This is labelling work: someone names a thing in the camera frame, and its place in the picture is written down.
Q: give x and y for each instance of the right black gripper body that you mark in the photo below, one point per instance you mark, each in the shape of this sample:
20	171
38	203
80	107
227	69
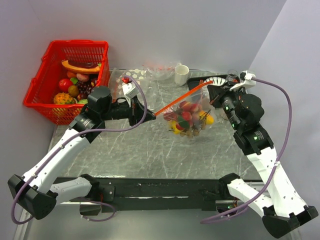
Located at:
229	102

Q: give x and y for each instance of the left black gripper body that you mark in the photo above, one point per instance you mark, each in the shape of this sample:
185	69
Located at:
117	110

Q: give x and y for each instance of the orange mango toy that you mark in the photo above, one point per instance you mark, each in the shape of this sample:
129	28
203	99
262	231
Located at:
206	117

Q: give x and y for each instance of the brown longan bunch toy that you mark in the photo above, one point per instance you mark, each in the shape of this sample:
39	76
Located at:
191	128

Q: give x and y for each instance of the clear zip bag orange zipper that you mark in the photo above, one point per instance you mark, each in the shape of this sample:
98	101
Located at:
195	95

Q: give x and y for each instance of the red lychee bunch toy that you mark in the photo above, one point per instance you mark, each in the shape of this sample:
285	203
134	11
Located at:
182	111

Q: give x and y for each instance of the yellow bell pepper toy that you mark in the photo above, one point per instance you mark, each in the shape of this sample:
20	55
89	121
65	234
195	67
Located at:
173	127

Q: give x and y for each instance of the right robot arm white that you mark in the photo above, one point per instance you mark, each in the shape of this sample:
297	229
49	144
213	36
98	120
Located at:
278	203

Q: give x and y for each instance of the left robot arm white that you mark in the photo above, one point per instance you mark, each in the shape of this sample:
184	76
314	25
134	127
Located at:
81	133

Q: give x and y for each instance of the crumpled clear plastic bag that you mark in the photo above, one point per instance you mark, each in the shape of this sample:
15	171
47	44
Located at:
160	71

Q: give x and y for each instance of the striped white plate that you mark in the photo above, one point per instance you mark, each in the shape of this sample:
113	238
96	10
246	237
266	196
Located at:
215	81

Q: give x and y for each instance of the green fruit toy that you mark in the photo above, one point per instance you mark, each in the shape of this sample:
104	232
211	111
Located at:
82	102

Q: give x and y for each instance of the clear drinking glass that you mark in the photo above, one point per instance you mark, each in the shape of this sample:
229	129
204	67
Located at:
232	76

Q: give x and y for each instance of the dark grape bunch toy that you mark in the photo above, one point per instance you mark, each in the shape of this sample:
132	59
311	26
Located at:
85	88

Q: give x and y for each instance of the black serving tray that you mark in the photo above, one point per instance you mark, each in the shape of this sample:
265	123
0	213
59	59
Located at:
194	82

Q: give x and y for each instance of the brown kiwi toy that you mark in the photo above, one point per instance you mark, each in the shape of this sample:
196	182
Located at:
73	91

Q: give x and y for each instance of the pink peach toy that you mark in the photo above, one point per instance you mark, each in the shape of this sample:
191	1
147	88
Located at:
82	77

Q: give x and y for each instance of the green leaf toy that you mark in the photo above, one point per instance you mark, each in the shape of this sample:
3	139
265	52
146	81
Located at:
74	80

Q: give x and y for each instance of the spiky yellow fruit toy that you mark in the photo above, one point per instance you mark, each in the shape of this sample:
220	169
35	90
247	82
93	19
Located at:
63	99

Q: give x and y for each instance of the cream ceramic mug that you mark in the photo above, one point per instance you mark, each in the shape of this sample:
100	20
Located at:
181	74

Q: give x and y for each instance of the red apple toy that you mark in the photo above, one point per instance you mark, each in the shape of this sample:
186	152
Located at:
64	84

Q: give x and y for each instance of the red plastic basket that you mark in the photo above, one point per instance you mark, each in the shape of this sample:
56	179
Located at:
45	85

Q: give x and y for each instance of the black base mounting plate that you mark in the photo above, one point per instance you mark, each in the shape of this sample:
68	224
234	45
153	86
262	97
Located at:
138	194

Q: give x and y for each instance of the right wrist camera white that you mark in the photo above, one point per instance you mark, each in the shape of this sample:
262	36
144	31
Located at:
246	81

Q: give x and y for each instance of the aluminium rail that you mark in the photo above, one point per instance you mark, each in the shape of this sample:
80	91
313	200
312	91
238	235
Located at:
25	215

